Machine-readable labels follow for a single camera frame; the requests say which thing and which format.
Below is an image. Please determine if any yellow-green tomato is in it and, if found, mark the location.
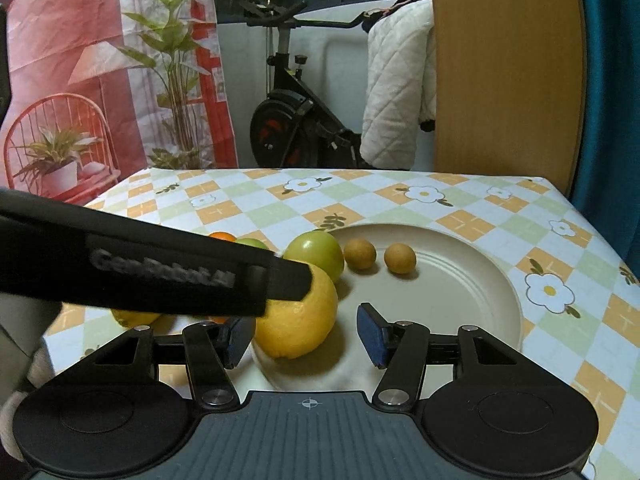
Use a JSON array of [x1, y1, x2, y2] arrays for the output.
[[283, 229, 345, 282]]

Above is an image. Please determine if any red printed backdrop cloth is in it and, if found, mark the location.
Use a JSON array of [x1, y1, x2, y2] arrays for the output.
[[0, 0, 240, 208]]

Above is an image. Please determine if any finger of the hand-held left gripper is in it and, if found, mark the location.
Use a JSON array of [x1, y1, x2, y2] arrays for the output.
[[245, 255, 315, 318]]

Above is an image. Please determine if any small brown kiwi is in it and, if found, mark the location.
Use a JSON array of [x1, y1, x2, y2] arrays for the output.
[[384, 243, 417, 275], [343, 238, 377, 274]]

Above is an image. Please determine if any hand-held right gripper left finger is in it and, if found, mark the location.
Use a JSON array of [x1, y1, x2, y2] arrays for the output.
[[42, 316, 257, 408]]

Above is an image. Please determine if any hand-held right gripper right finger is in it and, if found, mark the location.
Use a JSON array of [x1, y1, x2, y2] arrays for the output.
[[356, 302, 568, 408]]

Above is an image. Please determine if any round wooden board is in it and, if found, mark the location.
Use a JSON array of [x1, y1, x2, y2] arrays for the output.
[[426, 0, 587, 198]]

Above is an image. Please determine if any yellow lemon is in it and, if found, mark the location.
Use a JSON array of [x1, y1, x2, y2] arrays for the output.
[[110, 310, 162, 329], [254, 265, 339, 360]]

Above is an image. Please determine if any checkered floral tablecloth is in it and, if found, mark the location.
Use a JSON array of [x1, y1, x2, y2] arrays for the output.
[[42, 167, 640, 480]]

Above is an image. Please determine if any black exercise bike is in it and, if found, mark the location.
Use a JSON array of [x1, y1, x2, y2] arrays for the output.
[[240, 0, 436, 170]]

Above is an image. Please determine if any white quilted jacket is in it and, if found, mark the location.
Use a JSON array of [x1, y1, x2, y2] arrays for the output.
[[361, 0, 437, 171]]

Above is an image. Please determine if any beige round plate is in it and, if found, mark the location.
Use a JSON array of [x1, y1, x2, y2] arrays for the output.
[[250, 223, 522, 395]]

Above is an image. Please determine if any dark garment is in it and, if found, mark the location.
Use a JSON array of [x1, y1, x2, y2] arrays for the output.
[[363, 0, 433, 31]]

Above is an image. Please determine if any blue curtain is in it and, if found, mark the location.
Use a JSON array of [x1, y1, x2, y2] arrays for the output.
[[567, 0, 640, 266]]

